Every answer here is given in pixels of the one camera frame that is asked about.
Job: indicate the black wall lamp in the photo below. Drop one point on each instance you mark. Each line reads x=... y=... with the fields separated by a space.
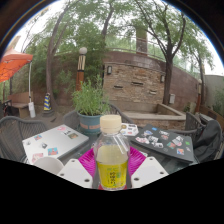
x=109 y=70
x=162 y=78

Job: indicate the grey wall box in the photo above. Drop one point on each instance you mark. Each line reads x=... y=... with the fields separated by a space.
x=172 y=98

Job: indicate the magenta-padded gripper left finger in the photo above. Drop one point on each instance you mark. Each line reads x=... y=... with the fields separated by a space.
x=75 y=171

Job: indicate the orange patio umbrella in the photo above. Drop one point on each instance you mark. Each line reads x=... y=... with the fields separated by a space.
x=13 y=65

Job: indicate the wooden bench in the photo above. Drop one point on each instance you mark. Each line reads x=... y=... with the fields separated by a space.
x=20 y=101

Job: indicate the wooden lamp post with globe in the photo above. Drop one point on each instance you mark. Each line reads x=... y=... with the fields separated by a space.
x=81 y=70

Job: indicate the silver laptop with stickers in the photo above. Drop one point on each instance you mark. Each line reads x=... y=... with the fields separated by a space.
x=55 y=141

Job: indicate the yellow and blue striped cone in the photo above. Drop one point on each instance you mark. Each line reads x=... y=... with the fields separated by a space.
x=47 y=102

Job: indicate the white ceramic mug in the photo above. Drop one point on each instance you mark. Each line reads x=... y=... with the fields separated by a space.
x=46 y=165

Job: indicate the white sticker sheet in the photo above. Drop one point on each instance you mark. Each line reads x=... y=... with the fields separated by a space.
x=129 y=129

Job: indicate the black backpack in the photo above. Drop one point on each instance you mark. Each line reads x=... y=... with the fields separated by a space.
x=208 y=141

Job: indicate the white umbrella base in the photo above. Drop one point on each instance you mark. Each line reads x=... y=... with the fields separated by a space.
x=32 y=110

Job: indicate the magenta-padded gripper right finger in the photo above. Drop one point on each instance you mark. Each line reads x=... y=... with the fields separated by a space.
x=148 y=170

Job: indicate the clear bottle with yellow label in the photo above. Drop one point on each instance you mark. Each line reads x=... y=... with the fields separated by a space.
x=112 y=160

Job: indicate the green plant in blue pot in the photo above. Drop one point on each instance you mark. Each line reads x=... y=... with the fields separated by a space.
x=90 y=100

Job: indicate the tree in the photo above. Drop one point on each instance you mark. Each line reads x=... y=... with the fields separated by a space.
x=49 y=73
x=168 y=80

